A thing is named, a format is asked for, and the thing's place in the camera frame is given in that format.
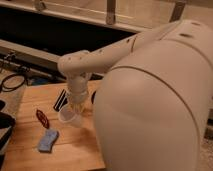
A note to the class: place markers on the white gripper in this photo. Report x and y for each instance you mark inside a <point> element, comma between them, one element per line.
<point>78,91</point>

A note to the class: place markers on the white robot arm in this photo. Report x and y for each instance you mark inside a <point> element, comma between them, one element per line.
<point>151,109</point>

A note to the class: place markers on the dark ceramic bowl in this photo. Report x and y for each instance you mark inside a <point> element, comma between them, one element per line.
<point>93,97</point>

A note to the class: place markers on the blue sponge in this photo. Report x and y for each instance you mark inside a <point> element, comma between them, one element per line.
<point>47,141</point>

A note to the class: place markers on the blue object behind table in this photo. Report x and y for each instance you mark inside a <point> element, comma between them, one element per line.
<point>39,81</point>

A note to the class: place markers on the wooden table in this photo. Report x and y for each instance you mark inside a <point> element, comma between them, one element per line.
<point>75,149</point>

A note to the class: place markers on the black object at left edge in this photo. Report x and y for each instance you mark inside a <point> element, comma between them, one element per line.
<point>7,122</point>

